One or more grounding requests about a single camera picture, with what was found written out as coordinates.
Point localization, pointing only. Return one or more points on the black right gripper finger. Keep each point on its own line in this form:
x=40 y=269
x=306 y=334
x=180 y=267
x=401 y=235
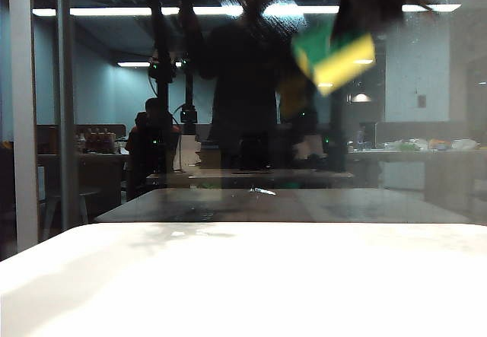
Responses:
x=344 y=27

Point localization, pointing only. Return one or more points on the yellow sponge with green scourer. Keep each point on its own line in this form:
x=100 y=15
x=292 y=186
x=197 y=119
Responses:
x=342 y=61

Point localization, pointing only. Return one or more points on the large glass window pane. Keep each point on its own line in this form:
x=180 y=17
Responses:
x=228 y=124

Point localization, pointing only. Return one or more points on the grey vertical pillar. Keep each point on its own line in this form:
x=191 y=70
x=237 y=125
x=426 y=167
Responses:
x=66 y=124

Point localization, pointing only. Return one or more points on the white window frame post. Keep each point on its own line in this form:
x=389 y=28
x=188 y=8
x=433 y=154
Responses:
x=23 y=124

